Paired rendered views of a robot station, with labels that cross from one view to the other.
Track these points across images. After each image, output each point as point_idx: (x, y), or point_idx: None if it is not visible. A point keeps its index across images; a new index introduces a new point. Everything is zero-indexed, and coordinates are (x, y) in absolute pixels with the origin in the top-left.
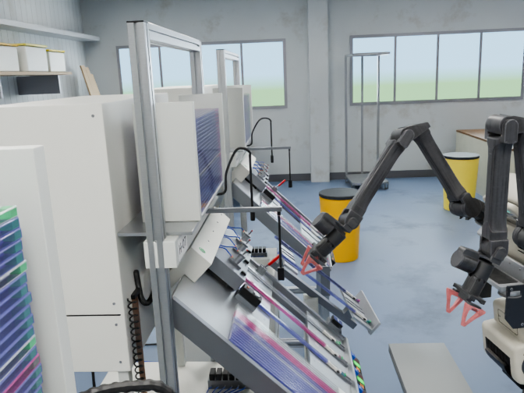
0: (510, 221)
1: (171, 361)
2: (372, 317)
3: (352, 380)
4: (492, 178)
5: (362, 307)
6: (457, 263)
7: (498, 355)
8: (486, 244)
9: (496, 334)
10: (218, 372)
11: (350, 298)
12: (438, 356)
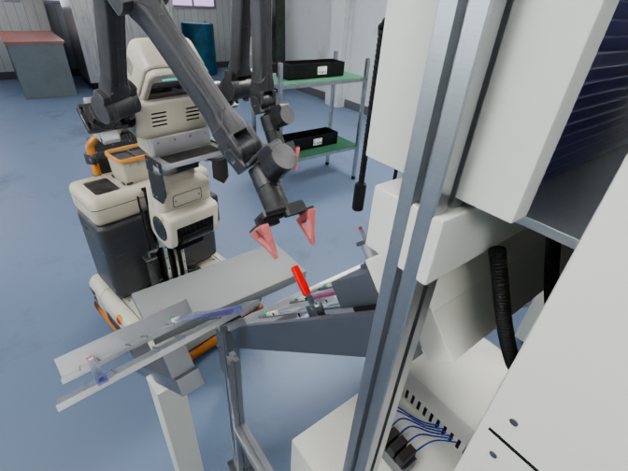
0: (169, 95)
1: None
2: (165, 314)
3: (319, 285)
4: (270, 23)
5: (119, 345)
6: (292, 118)
7: (195, 229)
8: (267, 97)
9: (192, 212)
10: (401, 440)
11: (105, 356)
12: (169, 290)
